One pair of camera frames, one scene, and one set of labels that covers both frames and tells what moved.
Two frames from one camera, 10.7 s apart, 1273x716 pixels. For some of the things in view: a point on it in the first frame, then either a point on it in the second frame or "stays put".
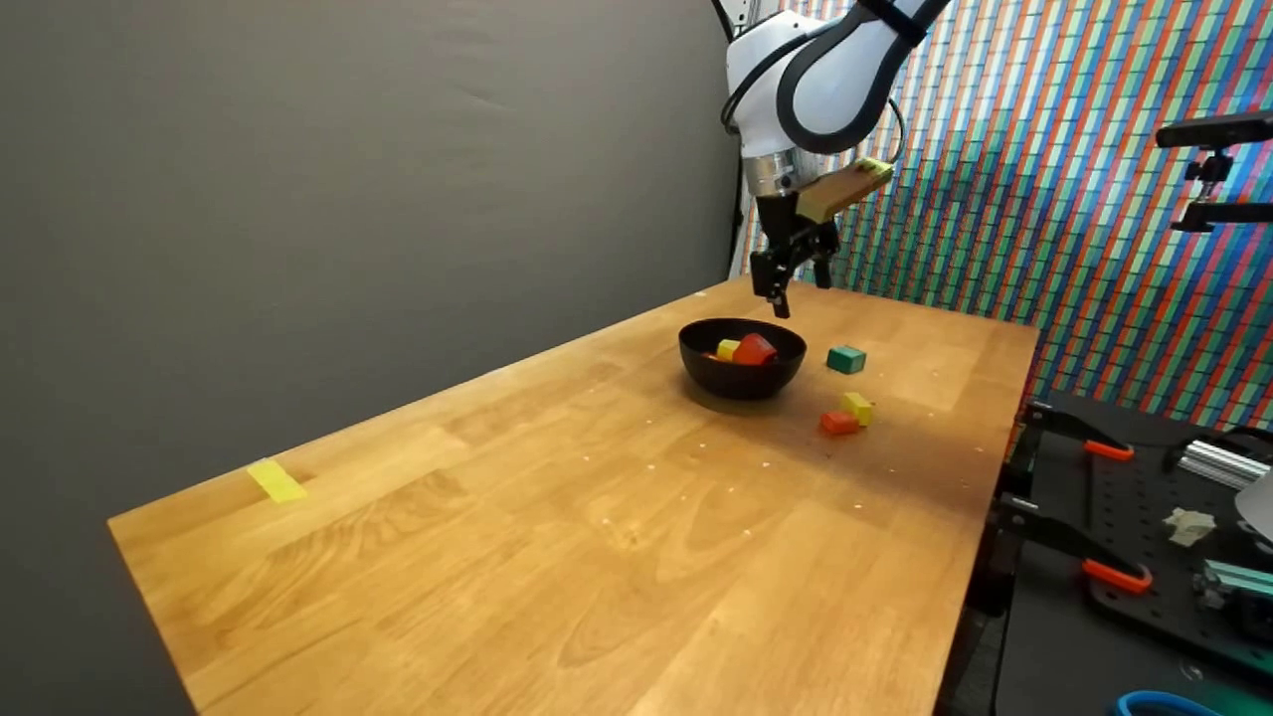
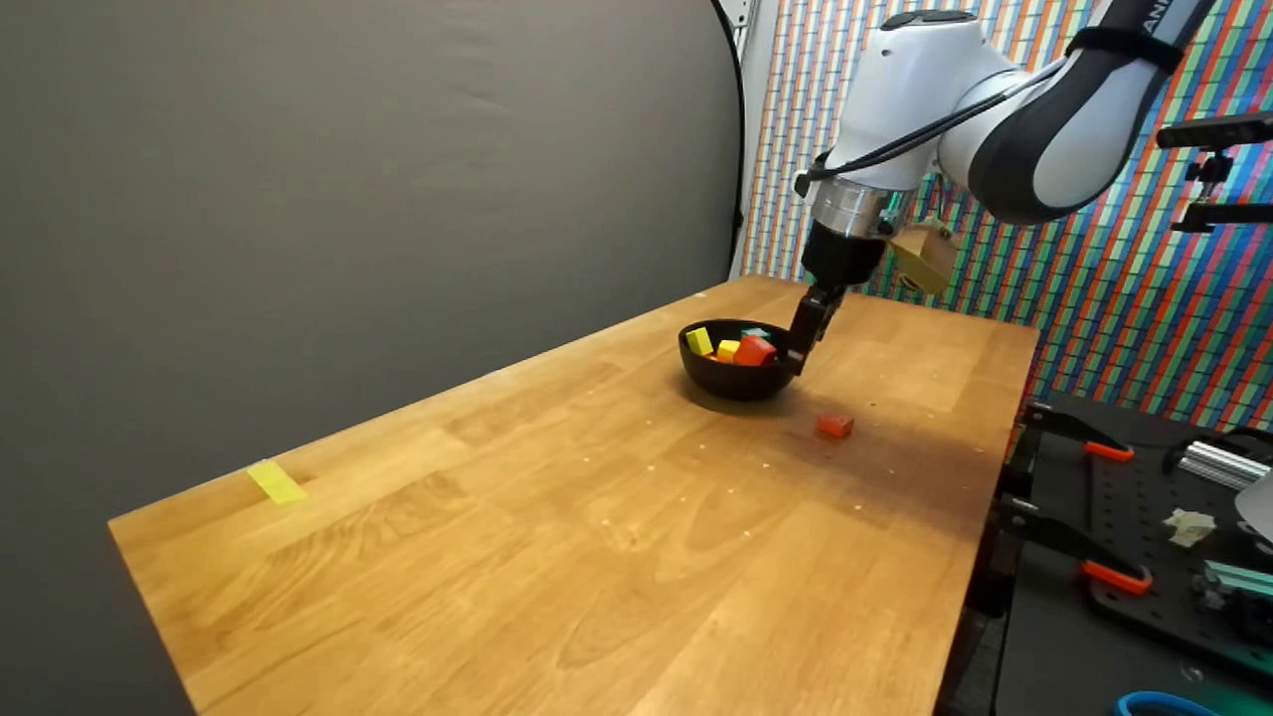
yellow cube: [726, 347] stays put
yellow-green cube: [861, 406] -> [697, 340]
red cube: [750, 353] stays put
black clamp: [1093, 559] stays put
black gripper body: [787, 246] -> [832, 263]
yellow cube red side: [836, 429] stays put
